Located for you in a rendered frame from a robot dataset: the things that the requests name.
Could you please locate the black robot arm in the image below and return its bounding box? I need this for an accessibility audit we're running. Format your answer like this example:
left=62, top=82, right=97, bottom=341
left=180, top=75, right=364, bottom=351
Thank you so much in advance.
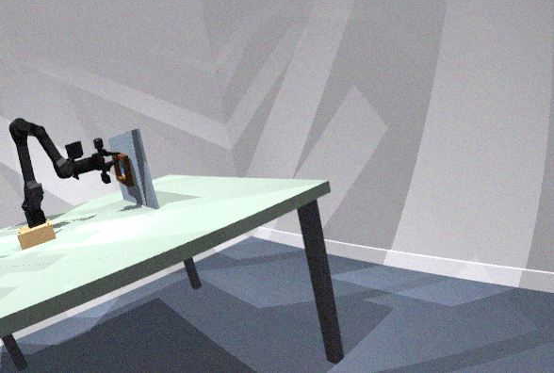
left=8, top=118, right=106, bottom=229

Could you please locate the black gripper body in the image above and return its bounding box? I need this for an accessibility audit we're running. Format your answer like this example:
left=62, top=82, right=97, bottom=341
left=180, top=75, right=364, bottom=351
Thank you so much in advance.
left=85, top=138, right=111, bottom=184

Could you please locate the brown wooden picture frame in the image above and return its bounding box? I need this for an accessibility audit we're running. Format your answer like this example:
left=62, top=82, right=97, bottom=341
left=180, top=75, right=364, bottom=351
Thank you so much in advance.
left=112, top=153, right=134, bottom=187

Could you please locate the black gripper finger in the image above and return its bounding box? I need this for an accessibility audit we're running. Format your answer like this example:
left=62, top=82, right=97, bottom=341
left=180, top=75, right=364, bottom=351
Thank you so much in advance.
left=106, top=159, right=120, bottom=170
left=102, top=149, right=120, bottom=156

